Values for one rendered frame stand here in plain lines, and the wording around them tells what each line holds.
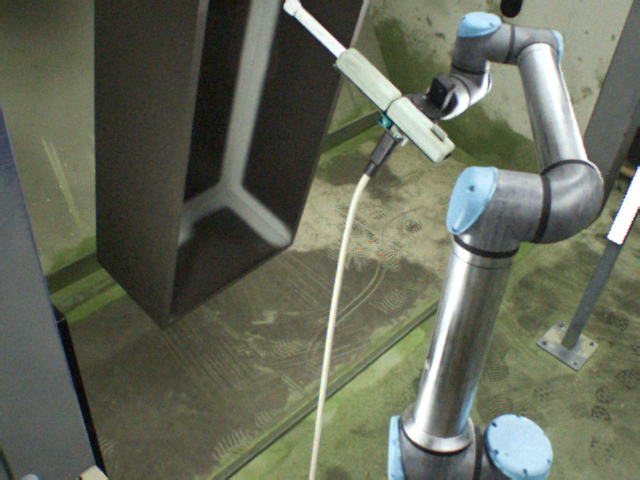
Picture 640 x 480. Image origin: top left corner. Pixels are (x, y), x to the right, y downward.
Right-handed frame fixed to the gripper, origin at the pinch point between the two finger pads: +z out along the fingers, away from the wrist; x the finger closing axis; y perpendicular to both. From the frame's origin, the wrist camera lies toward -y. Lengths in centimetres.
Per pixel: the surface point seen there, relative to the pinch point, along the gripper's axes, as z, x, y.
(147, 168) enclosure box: 21, 41, 49
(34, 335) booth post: 79, 6, 13
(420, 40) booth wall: -204, 72, 113
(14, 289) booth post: 80, 10, 3
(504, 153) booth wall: -200, -3, 124
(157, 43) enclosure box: 22, 48, 12
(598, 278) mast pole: -111, -70, 73
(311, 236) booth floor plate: -88, 26, 154
